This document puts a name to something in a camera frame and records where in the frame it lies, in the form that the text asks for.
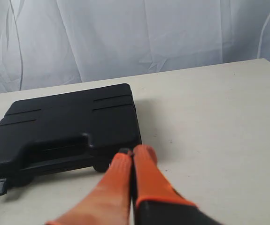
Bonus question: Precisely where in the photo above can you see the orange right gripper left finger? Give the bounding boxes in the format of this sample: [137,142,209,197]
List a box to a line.
[46,153,132,225]

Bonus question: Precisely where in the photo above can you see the black plastic tool case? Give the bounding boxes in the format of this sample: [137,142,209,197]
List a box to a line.
[0,83,142,196]

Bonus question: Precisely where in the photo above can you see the white backdrop curtain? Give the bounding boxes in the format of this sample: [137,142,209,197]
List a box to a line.
[0,0,270,93]

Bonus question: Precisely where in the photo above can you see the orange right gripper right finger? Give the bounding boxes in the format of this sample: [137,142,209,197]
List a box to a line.
[133,145,220,225]

